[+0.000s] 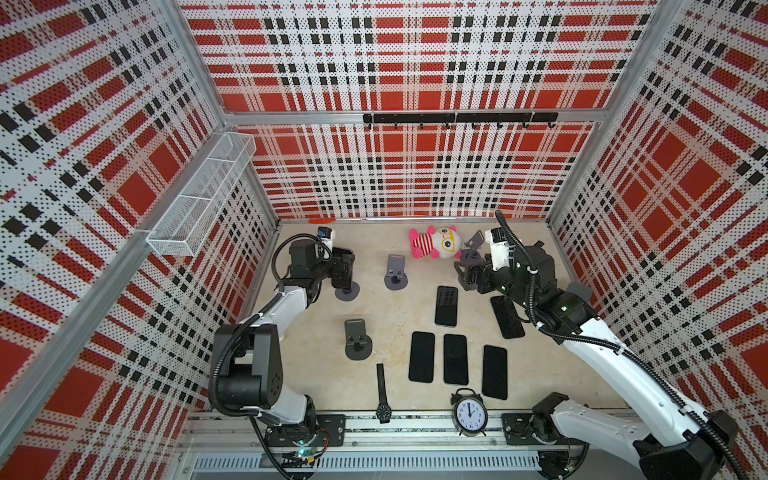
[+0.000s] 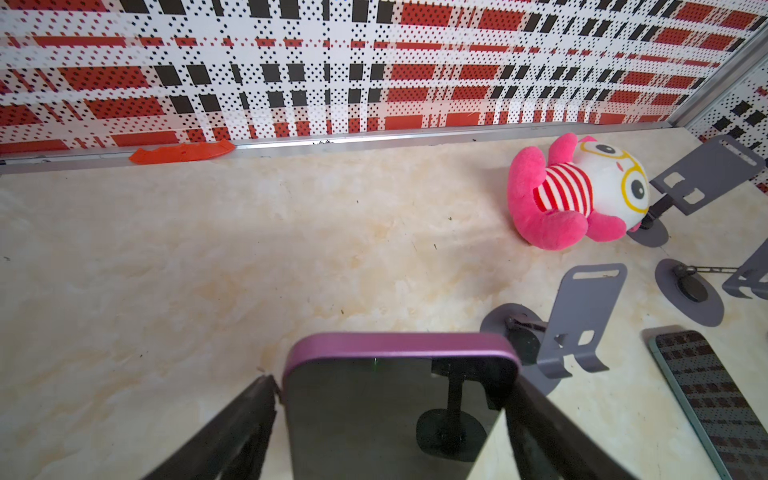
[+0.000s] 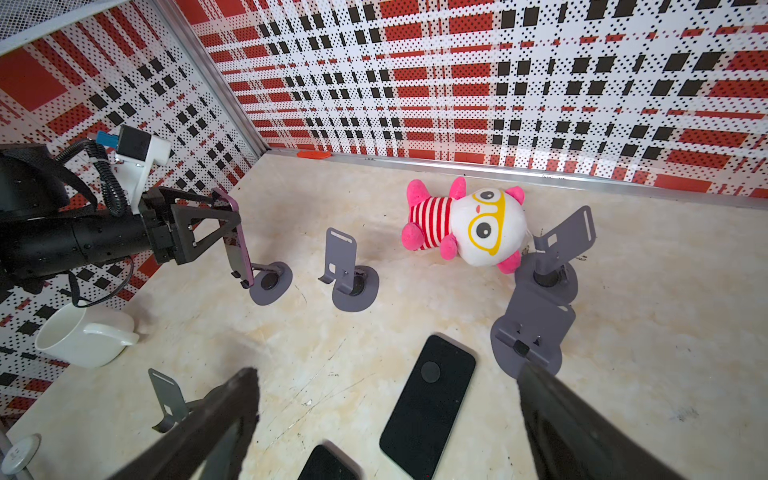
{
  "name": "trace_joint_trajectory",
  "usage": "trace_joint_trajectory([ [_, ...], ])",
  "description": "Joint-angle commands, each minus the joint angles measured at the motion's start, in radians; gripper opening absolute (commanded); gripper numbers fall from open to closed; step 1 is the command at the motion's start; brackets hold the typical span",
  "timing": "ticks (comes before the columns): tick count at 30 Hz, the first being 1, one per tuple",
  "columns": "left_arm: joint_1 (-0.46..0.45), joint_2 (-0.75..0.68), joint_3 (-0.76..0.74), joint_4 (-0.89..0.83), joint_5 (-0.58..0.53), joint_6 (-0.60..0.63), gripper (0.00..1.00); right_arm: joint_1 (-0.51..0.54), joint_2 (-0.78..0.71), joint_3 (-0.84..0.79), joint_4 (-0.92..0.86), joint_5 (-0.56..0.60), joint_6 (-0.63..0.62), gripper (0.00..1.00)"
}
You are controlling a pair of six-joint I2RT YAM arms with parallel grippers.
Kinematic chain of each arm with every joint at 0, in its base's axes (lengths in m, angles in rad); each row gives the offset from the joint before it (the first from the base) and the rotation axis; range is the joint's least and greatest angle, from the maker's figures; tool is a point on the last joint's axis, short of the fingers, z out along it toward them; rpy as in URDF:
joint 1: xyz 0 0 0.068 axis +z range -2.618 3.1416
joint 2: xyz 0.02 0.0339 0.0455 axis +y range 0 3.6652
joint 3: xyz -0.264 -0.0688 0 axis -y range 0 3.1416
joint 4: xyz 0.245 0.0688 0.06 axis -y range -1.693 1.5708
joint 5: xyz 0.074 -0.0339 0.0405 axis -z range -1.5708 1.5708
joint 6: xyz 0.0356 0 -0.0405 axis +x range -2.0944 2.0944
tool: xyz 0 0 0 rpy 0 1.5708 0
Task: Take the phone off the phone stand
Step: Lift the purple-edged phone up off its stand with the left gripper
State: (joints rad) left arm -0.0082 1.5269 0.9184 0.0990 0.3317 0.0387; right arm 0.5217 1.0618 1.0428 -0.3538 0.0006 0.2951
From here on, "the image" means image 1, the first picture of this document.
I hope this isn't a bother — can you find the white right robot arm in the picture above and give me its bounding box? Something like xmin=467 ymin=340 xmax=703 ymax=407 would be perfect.
xmin=455 ymin=242 xmax=747 ymax=479

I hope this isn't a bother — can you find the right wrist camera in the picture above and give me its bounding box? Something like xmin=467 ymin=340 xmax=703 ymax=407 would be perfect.
xmin=485 ymin=227 xmax=515 ymax=271

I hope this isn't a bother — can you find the grey phone stand back left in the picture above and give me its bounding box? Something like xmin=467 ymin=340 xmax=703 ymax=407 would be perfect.
xmin=335 ymin=282 xmax=360 ymax=302

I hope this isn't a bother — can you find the black phone purple case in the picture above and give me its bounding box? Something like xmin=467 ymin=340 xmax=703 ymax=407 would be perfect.
xmin=408 ymin=331 xmax=435 ymax=384

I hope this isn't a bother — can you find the black wrist watch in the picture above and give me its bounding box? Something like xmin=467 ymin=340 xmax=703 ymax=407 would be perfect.
xmin=376 ymin=363 xmax=392 ymax=424

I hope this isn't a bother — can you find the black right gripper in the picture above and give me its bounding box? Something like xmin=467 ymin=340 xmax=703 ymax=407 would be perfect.
xmin=454 ymin=256 xmax=532 ymax=314

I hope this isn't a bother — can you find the black wall hook rail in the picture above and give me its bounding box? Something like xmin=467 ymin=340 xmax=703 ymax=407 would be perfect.
xmin=362 ymin=111 xmax=559 ymax=126

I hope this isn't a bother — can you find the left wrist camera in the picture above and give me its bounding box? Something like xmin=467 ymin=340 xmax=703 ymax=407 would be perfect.
xmin=317 ymin=225 xmax=335 ymax=249

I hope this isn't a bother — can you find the red marker pen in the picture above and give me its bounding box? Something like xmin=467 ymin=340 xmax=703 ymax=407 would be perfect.
xmin=308 ymin=217 xmax=336 ymax=225

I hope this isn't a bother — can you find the grey phone stand front left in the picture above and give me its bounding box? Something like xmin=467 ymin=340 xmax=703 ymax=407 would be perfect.
xmin=344 ymin=319 xmax=373 ymax=361

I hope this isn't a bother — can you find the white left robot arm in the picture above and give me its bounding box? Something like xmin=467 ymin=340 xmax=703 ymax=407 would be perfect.
xmin=208 ymin=227 xmax=355 ymax=427

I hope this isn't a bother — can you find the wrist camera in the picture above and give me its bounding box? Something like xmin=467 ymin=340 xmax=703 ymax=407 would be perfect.
xmin=485 ymin=227 xmax=515 ymax=271
xmin=317 ymin=225 xmax=335 ymax=249

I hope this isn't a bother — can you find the pink striped plush toy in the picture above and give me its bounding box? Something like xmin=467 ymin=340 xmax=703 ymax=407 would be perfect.
xmin=408 ymin=225 xmax=463 ymax=259

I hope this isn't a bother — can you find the grey phone stand centre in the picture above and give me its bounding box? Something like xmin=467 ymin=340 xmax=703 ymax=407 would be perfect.
xmin=459 ymin=249 xmax=485 ymax=266

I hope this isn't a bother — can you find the grey phone stand middle back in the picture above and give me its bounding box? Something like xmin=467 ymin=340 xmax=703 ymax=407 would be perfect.
xmin=384 ymin=254 xmax=408 ymax=291

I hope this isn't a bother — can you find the black alarm clock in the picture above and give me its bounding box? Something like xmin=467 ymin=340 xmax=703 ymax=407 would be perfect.
xmin=450 ymin=387 xmax=489 ymax=437

